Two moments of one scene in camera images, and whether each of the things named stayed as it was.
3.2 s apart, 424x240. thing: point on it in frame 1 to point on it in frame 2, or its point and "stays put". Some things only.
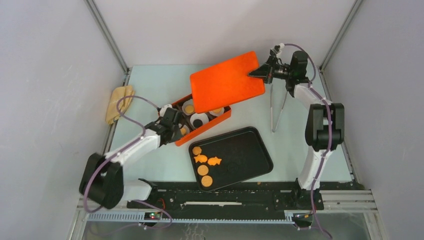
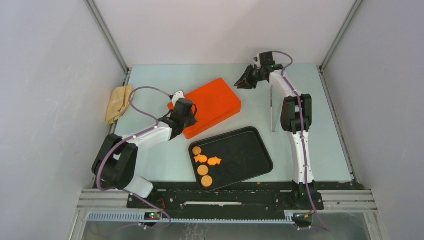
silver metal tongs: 273,130 stays put
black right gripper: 261,71 to 244,82
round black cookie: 232,168 stays put
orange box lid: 225,83 to 214,103
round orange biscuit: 202,170 stays put
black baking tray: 228,158 stays put
